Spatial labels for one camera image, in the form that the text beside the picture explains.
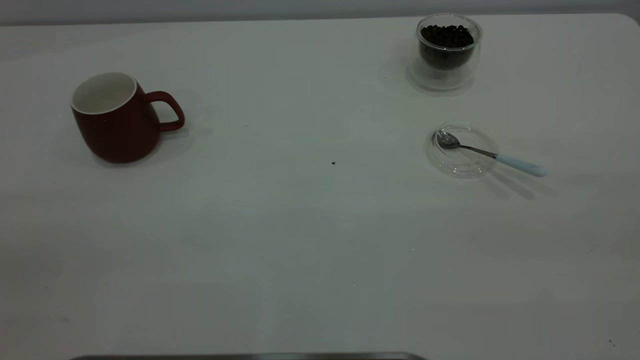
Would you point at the red ceramic mug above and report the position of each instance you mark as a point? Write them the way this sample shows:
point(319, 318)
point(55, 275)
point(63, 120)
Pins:
point(117, 132)

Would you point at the clear glass cup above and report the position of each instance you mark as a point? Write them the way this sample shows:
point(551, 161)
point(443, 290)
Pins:
point(442, 77)

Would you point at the dark coffee beans pile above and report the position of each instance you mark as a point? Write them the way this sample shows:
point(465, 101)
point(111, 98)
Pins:
point(446, 37)

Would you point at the clear glass saucer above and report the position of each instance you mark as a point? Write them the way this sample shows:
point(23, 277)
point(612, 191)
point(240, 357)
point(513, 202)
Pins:
point(462, 162)

